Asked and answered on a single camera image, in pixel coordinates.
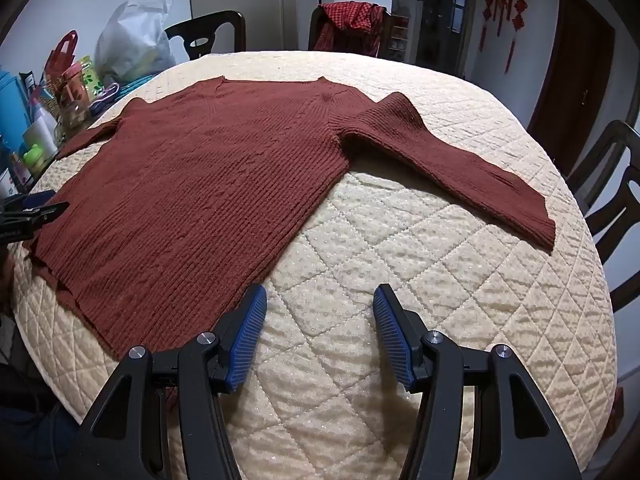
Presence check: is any teal woven mat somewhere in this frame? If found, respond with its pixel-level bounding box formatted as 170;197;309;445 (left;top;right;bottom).
117;74;162;97

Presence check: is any red checked shirt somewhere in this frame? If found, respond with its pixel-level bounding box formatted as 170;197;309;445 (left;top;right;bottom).
315;2;388;56

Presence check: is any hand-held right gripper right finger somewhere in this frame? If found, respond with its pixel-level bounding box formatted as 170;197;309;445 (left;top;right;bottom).
372;283;583;480

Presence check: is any grey tall cabinet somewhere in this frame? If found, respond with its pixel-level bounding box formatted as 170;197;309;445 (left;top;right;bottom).
189;0;321;53

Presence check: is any blue flask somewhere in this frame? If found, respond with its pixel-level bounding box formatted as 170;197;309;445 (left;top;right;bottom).
0;66;31;157

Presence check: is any cream quilted blanket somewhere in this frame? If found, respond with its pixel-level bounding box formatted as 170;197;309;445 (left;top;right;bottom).
10;50;618;480

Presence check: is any red gift bag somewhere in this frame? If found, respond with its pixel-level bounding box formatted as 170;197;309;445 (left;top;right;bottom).
44;30;80;92

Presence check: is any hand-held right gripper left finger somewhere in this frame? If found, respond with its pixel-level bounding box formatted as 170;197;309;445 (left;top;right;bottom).
75;283;268;480

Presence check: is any dark glass door cabinet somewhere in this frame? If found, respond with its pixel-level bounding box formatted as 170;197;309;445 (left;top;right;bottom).
417;0;478;78

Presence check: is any rust brown knit sweater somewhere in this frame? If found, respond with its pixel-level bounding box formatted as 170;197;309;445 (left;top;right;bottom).
25;76;557;356

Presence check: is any white plastic bag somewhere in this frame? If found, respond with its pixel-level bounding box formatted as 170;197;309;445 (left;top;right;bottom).
94;0;177;86

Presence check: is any dark wooden chair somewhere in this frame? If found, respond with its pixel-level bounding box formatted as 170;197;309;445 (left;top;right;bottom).
308;5;396;58
164;10;247;66
567;120;640;311

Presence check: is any green leaf print box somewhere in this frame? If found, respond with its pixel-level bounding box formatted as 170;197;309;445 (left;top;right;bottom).
77;56;104;102

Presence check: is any brown wooden door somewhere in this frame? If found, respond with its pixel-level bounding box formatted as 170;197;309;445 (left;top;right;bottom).
527;0;616;176

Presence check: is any green frog toy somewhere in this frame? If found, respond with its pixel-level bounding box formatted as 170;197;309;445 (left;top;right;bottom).
22;144;47;172

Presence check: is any blue pouch with pink trim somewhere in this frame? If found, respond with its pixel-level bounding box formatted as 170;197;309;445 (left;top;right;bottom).
89;82;121;112

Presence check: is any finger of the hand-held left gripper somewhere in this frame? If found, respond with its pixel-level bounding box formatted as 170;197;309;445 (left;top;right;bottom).
0;201;71;235
0;189;57;209

